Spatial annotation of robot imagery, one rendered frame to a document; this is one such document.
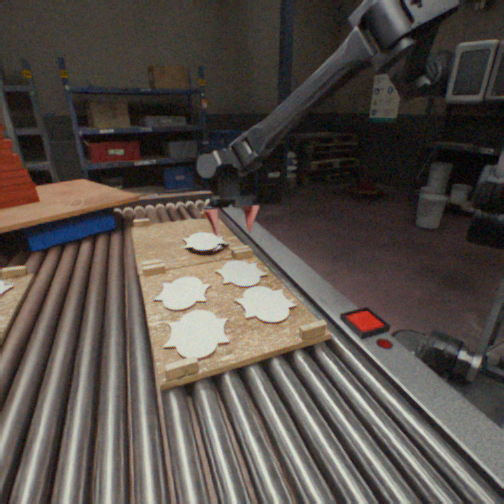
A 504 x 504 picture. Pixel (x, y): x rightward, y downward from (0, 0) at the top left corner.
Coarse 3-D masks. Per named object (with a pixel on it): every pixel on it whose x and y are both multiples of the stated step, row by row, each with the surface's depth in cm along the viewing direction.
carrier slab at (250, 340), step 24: (216, 264) 93; (144, 288) 81; (216, 288) 81; (240, 288) 81; (168, 312) 72; (216, 312) 72; (240, 312) 72; (168, 336) 64; (240, 336) 64; (264, 336) 64; (288, 336) 64; (168, 360) 58; (216, 360) 58; (240, 360) 58; (168, 384) 53
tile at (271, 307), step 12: (252, 288) 79; (264, 288) 79; (240, 300) 74; (252, 300) 74; (264, 300) 74; (276, 300) 74; (252, 312) 70; (264, 312) 70; (276, 312) 70; (288, 312) 70
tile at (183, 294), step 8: (176, 280) 83; (184, 280) 83; (192, 280) 83; (200, 280) 83; (168, 288) 79; (176, 288) 79; (184, 288) 79; (192, 288) 79; (200, 288) 79; (208, 288) 81; (160, 296) 76; (168, 296) 76; (176, 296) 76; (184, 296) 76; (192, 296) 76; (200, 296) 76; (168, 304) 73; (176, 304) 73; (184, 304) 73; (192, 304) 73
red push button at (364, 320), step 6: (360, 312) 73; (366, 312) 73; (354, 318) 71; (360, 318) 71; (366, 318) 71; (372, 318) 71; (360, 324) 69; (366, 324) 69; (372, 324) 69; (378, 324) 69
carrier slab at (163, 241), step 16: (160, 224) 125; (176, 224) 125; (192, 224) 125; (208, 224) 125; (144, 240) 110; (160, 240) 110; (176, 240) 110; (224, 240) 110; (144, 256) 98; (160, 256) 98; (176, 256) 98; (192, 256) 98; (208, 256) 98; (224, 256) 98
